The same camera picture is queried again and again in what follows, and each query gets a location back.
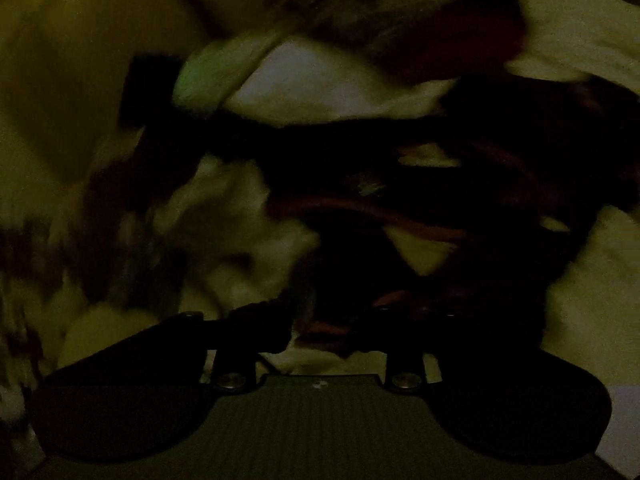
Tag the dark red cloth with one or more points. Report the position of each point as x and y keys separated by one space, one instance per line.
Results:
x=460 y=35

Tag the white bed sheet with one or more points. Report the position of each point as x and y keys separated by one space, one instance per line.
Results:
x=320 y=85

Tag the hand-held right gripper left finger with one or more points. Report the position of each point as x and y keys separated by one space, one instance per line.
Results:
x=265 y=325

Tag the patterned printed blanket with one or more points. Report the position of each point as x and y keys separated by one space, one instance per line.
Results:
x=350 y=0

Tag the dark cartoon print shirt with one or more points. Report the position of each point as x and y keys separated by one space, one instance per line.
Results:
x=350 y=185

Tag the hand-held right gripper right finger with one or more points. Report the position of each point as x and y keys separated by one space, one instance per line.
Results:
x=370 y=332

